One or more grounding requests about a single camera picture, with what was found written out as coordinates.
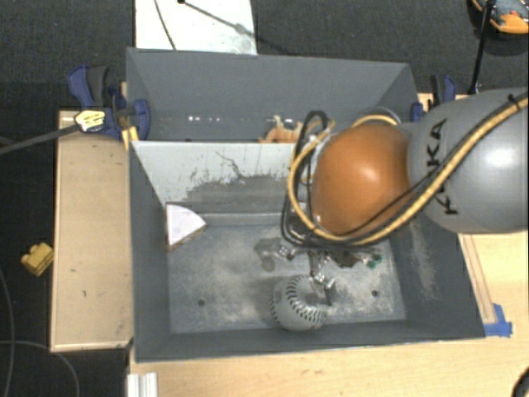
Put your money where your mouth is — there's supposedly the grey ball with black stitches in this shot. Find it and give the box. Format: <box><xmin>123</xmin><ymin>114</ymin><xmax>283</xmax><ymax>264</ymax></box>
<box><xmin>269</xmin><ymin>274</ymin><xmax>328</xmax><ymax>332</ymax></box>

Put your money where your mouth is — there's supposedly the grey metal bin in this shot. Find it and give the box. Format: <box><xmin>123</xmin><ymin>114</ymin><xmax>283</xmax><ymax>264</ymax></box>
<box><xmin>125</xmin><ymin>46</ymin><xmax>487</xmax><ymax>363</ymax></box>

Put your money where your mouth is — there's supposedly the orange and cream toy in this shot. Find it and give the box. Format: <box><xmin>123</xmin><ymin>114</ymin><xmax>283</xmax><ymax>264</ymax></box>
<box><xmin>259</xmin><ymin>114</ymin><xmax>307</xmax><ymax>145</ymax></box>

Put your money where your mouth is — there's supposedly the white quarter-round wedge block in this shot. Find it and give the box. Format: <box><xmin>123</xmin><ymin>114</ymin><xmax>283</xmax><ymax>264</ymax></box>
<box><xmin>164</xmin><ymin>203</ymin><xmax>207</xmax><ymax>253</ymax></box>

